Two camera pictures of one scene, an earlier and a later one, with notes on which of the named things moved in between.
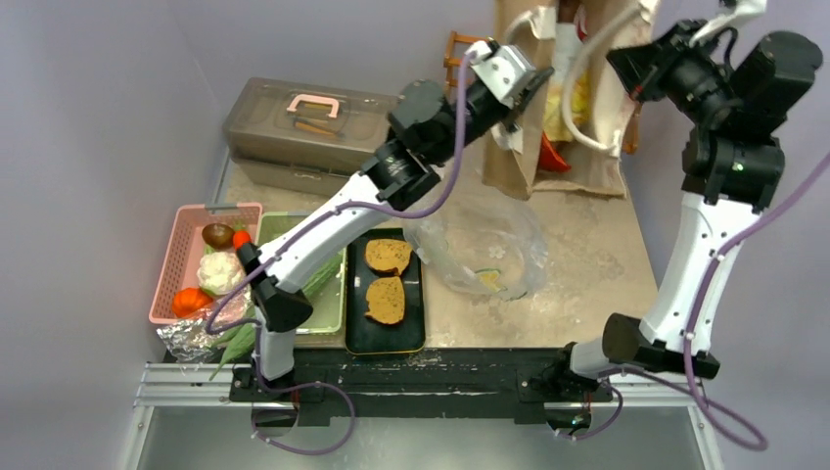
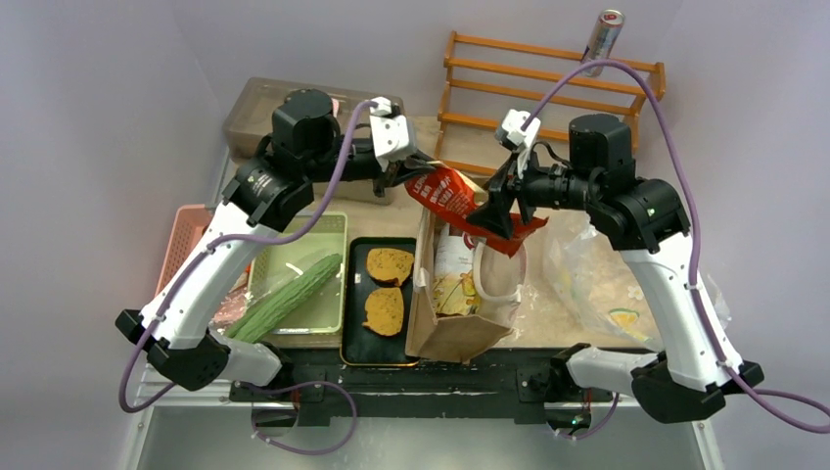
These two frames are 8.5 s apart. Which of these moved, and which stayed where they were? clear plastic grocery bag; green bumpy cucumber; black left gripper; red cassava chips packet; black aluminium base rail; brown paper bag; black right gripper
Moved: black right gripper; black left gripper; brown paper bag; clear plastic grocery bag; red cassava chips packet
Stayed: green bumpy cucumber; black aluminium base rail
